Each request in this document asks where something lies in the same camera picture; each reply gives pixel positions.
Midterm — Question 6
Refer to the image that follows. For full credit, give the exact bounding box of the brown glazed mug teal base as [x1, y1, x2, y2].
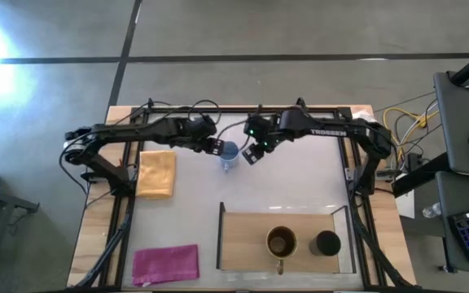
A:
[265, 225, 299, 276]

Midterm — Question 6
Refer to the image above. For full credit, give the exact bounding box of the grey side table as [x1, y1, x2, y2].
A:
[435, 170, 469, 274]

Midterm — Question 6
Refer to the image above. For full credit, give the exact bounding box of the pink cloth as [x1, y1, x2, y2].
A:
[131, 243, 200, 287]

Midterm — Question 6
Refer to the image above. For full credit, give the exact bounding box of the yellow folded cloth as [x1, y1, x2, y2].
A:
[135, 149, 178, 200]

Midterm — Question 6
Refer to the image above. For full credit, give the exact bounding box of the light blue mug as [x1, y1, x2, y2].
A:
[219, 140, 240, 172]

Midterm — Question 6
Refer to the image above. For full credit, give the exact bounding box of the white paper sheet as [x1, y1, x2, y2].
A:
[395, 189, 416, 220]

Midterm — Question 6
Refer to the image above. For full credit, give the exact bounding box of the grey cart top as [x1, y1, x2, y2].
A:
[432, 71, 469, 180]

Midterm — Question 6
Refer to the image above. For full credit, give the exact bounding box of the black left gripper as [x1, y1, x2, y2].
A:
[177, 115, 226, 156]

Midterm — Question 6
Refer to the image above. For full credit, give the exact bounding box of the clear water bottle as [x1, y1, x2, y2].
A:
[421, 202, 443, 219]

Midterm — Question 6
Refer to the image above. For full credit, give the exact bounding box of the black tumbler cup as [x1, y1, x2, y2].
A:
[309, 230, 342, 257]

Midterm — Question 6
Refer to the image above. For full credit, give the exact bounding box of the yellow cable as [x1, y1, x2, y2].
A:
[382, 106, 441, 162]

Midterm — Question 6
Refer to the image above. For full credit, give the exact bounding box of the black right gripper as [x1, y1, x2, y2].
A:
[241, 113, 285, 166]

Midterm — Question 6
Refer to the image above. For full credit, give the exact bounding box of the wooden tray board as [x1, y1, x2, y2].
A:
[217, 201, 357, 274]

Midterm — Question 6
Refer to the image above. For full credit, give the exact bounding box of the black aluminium table frame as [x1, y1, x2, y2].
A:
[71, 97, 419, 292]

